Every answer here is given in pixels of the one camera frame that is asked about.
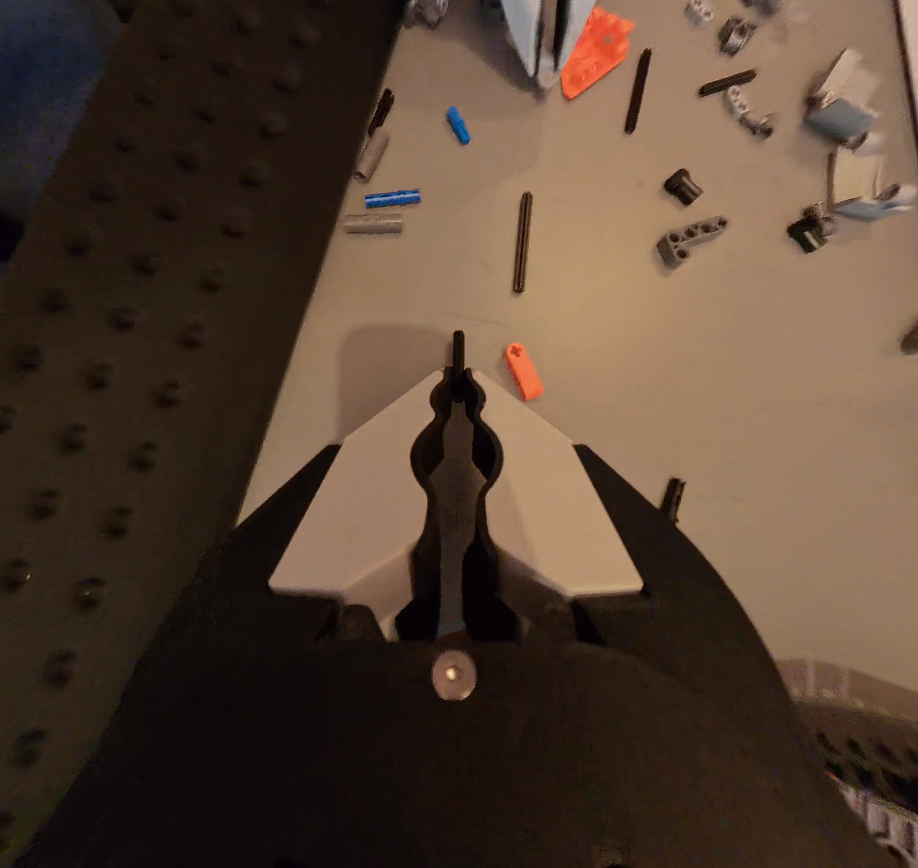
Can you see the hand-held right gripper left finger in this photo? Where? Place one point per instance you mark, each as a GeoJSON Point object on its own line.
{"type": "Point", "coordinates": [351, 524]}

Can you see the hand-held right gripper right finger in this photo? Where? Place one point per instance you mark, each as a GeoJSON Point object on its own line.
{"type": "Point", "coordinates": [566, 524]}

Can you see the small blue toy pin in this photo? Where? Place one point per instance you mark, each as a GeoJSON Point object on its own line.
{"type": "Point", "coordinates": [459, 125]}

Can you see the small orange toy connector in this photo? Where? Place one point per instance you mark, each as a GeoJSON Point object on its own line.
{"type": "Point", "coordinates": [524, 373]}

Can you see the short black toy axle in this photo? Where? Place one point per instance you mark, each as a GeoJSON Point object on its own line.
{"type": "Point", "coordinates": [459, 355]}

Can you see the light grey toy link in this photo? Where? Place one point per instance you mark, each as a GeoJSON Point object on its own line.
{"type": "Point", "coordinates": [746, 111]}
{"type": "Point", "coordinates": [699, 11]}

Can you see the orange flat toy panel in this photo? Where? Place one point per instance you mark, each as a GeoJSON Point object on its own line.
{"type": "Point", "coordinates": [595, 57]}

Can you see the grey black toy joint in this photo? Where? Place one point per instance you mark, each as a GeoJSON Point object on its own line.
{"type": "Point", "coordinates": [429, 6]}

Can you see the grey toy double connector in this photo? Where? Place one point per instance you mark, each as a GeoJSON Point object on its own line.
{"type": "Point", "coordinates": [737, 36]}

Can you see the black toy axle pin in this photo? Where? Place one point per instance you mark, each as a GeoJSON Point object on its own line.
{"type": "Point", "coordinates": [381, 111]}

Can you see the black toy connector sleeve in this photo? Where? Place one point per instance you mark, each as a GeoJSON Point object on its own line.
{"type": "Point", "coordinates": [681, 186]}

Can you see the grey toy tube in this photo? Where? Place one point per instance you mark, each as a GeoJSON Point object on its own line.
{"type": "Point", "coordinates": [371, 156]}

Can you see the long blue toy pin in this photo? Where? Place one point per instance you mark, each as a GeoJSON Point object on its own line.
{"type": "Point", "coordinates": [392, 199]}

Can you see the long black toy axle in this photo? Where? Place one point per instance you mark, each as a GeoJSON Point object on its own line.
{"type": "Point", "coordinates": [523, 244]}

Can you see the dark grey toy connector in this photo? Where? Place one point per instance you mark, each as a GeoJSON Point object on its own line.
{"type": "Point", "coordinates": [685, 240]}

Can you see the long grey toy pin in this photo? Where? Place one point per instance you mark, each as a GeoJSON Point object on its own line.
{"type": "Point", "coordinates": [373, 223]}

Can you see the black dotted mat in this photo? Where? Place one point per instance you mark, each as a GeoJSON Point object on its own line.
{"type": "Point", "coordinates": [179, 308]}

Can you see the grey toy brick panel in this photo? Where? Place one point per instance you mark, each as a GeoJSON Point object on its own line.
{"type": "Point", "coordinates": [875, 204]}
{"type": "Point", "coordinates": [839, 111]}

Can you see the small black toy brick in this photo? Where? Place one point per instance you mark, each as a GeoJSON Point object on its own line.
{"type": "Point", "coordinates": [809, 231]}

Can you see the person's dark blue clothing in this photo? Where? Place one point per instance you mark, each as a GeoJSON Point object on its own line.
{"type": "Point", "coordinates": [43, 57]}

